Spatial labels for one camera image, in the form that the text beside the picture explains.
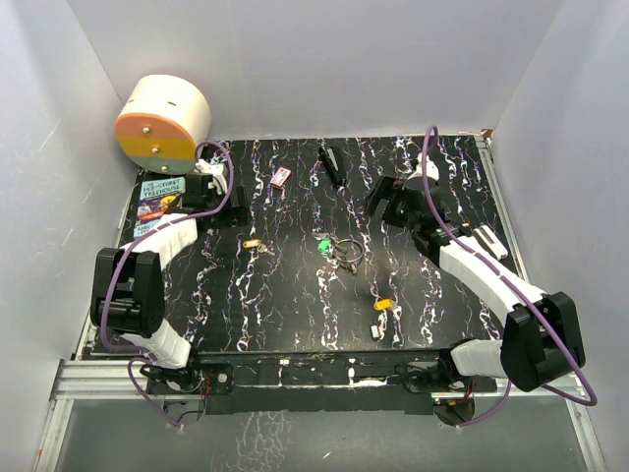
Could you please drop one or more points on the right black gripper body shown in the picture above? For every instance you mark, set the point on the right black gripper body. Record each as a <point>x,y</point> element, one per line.
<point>395,212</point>

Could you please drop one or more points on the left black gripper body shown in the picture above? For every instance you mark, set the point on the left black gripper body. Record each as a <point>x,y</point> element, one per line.
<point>229,217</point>

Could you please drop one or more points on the yellow key tag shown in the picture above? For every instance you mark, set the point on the yellow key tag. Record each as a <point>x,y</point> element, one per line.
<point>257,245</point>

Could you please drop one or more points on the metal keyring with keys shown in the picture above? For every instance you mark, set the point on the metal keyring with keys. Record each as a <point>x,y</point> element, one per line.
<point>348,254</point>

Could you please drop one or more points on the green key tag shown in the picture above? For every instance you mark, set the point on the green key tag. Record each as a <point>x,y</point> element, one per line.
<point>324,245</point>

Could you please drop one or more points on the orange key tag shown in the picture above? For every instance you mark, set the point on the orange key tag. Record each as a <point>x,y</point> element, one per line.
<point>384,304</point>

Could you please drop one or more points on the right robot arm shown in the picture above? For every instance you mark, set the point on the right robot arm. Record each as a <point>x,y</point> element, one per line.
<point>541,338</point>

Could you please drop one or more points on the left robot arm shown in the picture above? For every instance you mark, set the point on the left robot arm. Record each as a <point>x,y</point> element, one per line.
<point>127,301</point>

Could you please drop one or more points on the blue treehouse paperback book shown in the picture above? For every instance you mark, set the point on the blue treehouse paperback book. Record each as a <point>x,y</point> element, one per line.
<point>155,198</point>

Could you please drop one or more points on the white grey eraser block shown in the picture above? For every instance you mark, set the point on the white grey eraser block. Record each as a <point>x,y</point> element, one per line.
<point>489,241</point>

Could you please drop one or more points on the small red white box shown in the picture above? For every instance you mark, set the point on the small red white box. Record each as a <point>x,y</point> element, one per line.
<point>280,177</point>

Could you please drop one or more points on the round pastel drawer box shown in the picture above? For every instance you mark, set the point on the round pastel drawer box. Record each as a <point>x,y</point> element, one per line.
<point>162,123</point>

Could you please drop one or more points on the black stapler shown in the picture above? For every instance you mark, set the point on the black stapler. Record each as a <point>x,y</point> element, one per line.
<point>333,163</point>

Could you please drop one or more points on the white key tag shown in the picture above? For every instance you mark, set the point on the white key tag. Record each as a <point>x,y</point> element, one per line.
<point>378,330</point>

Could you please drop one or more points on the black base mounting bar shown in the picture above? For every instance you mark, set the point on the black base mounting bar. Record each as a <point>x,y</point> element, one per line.
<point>416,382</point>

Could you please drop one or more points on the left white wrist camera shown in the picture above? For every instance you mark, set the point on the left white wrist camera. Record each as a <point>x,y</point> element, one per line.
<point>215,176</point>

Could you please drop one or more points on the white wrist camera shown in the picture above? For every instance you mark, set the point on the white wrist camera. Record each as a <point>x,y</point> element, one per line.
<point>215,176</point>
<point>426,168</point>

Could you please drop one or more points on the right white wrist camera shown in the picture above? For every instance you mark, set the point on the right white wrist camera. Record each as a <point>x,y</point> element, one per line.
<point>426,168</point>

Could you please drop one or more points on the aluminium frame rail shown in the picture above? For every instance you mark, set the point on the aluminium frame rail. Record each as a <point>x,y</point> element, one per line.
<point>97,422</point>

